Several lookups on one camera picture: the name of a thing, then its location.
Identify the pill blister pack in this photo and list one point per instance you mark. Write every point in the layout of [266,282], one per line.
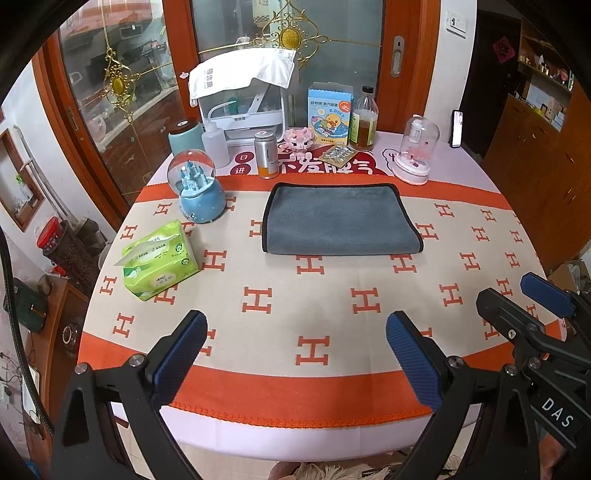
[340,154]

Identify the blue duck print box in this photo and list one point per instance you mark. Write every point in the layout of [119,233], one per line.
[330,115]

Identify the cardboard box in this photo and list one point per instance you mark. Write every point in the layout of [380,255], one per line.
[568,274]

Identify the white countertop appliance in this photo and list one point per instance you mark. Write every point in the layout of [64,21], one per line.
[251,117]

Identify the wooden cabinet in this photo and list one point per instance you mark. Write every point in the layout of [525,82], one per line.
[540,175]

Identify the green tissue pack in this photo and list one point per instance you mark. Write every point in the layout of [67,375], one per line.
[161,263]

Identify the smartphone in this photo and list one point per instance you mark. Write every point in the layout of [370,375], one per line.
[457,129]

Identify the grey towel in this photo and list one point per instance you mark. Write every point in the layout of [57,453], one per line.
[341,221]

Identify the pink glass dome ornament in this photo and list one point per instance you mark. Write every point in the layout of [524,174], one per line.
[415,152]

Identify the pink block pig figure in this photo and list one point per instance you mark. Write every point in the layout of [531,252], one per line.
[298,143]

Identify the red paper decoration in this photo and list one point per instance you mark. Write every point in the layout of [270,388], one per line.
[501,48]

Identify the blue castle snow globe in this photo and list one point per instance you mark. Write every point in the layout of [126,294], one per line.
[198,194]

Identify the silver and orange can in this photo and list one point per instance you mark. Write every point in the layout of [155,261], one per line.
[266,154]

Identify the white squeeze bottle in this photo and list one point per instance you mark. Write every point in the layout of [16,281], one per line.
[216,147]

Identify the teal insulated cup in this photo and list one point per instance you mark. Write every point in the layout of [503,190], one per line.
[185,138]

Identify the red lid jar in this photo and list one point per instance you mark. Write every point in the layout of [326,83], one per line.
[48,233]

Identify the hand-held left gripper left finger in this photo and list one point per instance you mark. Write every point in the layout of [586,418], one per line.
[180,355]

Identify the orange patterned blanket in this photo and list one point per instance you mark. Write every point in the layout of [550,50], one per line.
[323,286]

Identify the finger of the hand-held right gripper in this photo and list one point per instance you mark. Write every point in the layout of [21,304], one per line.
[505,311]
[547,290]

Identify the white wall switch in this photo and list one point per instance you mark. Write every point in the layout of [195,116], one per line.
[457,24]

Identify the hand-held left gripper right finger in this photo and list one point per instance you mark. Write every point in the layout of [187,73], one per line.
[413,364]

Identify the white fluffy rug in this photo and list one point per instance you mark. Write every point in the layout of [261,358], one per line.
[323,470]

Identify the white cloth cover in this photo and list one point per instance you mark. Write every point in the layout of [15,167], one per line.
[231,71]

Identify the glass bottle amber liquid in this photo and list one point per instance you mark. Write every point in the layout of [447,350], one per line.
[364,131]

